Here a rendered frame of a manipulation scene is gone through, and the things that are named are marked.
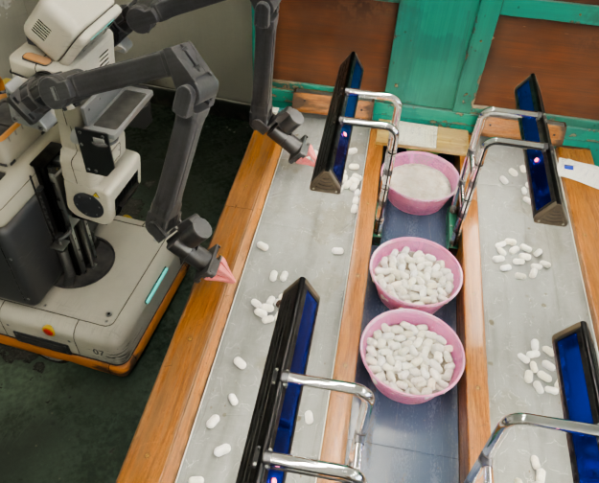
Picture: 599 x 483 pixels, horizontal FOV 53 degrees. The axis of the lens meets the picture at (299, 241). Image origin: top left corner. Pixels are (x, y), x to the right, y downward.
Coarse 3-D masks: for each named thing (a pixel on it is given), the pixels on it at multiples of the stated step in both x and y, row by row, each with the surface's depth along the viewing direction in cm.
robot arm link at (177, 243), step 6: (174, 234) 150; (168, 240) 152; (174, 240) 149; (180, 240) 149; (168, 246) 151; (174, 246) 150; (180, 246) 150; (186, 246) 151; (174, 252) 151; (180, 252) 151; (186, 252) 151; (180, 258) 153
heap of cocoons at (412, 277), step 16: (400, 256) 179; (416, 256) 179; (432, 256) 179; (384, 272) 174; (400, 272) 174; (416, 272) 175; (432, 272) 175; (448, 272) 176; (384, 288) 171; (400, 288) 170; (416, 288) 170; (432, 288) 173; (448, 288) 171; (416, 304) 166
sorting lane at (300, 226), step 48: (288, 192) 198; (288, 240) 182; (336, 240) 183; (240, 288) 168; (336, 288) 169; (240, 336) 156; (336, 336) 158; (240, 384) 146; (192, 432) 137; (240, 432) 138; (288, 480) 130
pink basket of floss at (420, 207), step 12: (396, 156) 210; (408, 156) 212; (420, 156) 212; (432, 156) 211; (432, 168) 212; (444, 168) 209; (456, 180) 203; (396, 192) 195; (396, 204) 202; (408, 204) 198; (420, 204) 196; (432, 204) 196
